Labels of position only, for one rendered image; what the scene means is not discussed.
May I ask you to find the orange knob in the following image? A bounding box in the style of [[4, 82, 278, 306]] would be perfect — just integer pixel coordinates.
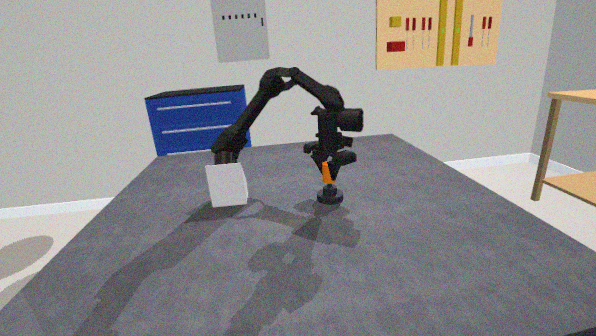
[[322, 161, 336, 184]]

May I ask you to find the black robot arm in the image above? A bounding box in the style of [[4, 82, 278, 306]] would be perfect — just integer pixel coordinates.
[[211, 67, 364, 165]]

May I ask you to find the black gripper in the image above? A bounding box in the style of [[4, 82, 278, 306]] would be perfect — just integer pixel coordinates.
[[303, 129, 357, 181]]

